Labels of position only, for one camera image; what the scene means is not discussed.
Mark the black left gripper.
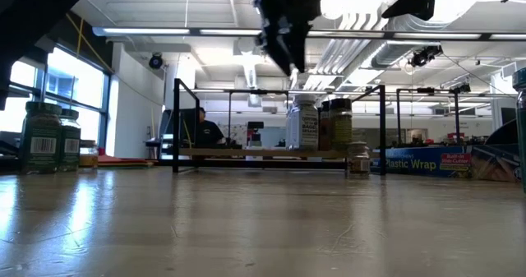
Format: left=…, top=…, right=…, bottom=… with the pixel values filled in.
left=249, top=0, right=310, bottom=77

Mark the white-lid bagel seasoning jar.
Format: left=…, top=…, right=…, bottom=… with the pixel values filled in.
left=286, top=94, right=321, bottom=151

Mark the black-lid jar orange label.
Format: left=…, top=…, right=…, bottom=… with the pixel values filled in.
left=318, top=100, right=331, bottom=152

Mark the black-lid jar yellow-green label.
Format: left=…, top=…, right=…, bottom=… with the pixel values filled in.
left=328, top=97, right=353, bottom=153

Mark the small clear spice jar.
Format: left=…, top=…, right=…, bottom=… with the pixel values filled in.
left=78, top=140, right=100, bottom=169
left=347, top=141, right=371, bottom=177

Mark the green-lid herb jar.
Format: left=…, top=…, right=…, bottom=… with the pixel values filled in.
left=59, top=108, right=82, bottom=173
left=19, top=101, right=63, bottom=175
left=510, top=67, right=526, bottom=192

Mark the person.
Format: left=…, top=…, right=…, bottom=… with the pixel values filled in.
left=191, top=107, right=228, bottom=150

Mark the black computer monitor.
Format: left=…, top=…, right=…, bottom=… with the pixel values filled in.
left=159, top=108, right=199, bottom=147
left=500, top=107, right=518, bottom=127

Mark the long ceiling light strip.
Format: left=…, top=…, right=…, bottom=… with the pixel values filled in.
left=92, top=25, right=526, bottom=42

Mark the blue plastic wrap box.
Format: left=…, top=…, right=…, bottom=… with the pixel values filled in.
left=369, top=144, right=524, bottom=184

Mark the black office chair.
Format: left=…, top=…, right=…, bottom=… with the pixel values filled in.
left=484, top=118, right=519, bottom=147

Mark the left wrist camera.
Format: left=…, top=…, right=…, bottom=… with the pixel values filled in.
left=301, top=0, right=323, bottom=22

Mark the silver ventilation duct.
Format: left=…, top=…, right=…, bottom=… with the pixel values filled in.
left=369, top=0, right=496, bottom=71

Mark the black metal frame station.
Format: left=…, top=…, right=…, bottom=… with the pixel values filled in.
left=395, top=83, right=473, bottom=146

